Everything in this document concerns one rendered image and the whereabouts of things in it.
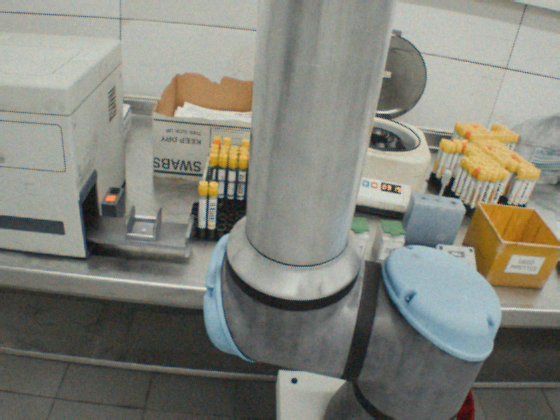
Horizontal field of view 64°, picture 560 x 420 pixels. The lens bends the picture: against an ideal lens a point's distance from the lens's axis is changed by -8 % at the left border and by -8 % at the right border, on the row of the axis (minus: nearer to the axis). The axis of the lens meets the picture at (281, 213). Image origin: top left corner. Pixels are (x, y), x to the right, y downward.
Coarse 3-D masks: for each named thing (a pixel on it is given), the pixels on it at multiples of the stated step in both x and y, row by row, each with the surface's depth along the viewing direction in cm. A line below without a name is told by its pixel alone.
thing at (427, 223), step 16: (416, 192) 89; (416, 208) 86; (432, 208) 86; (448, 208) 86; (464, 208) 87; (416, 224) 88; (432, 224) 88; (448, 224) 88; (416, 240) 90; (432, 240) 90; (448, 240) 90
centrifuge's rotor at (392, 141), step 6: (372, 132) 106; (378, 132) 106; (384, 132) 107; (390, 132) 111; (372, 138) 106; (378, 138) 106; (384, 138) 106; (390, 138) 109; (396, 138) 109; (372, 144) 107; (378, 144) 104; (384, 144) 104; (390, 144) 105; (396, 144) 107; (402, 144) 107
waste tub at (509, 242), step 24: (480, 216) 88; (504, 216) 91; (528, 216) 91; (480, 240) 87; (504, 240) 94; (528, 240) 91; (552, 240) 83; (480, 264) 86; (504, 264) 81; (528, 264) 81; (552, 264) 81
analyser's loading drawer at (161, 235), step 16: (160, 208) 79; (96, 224) 78; (112, 224) 79; (128, 224) 76; (144, 224) 80; (160, 224) 80; (176, 224) 81; (192, 224) 79; (96, 240) 76; (112, 240) 76; (128, 240) 76; (144, 240) 76; (160, 240) 77; (176, 240) 78
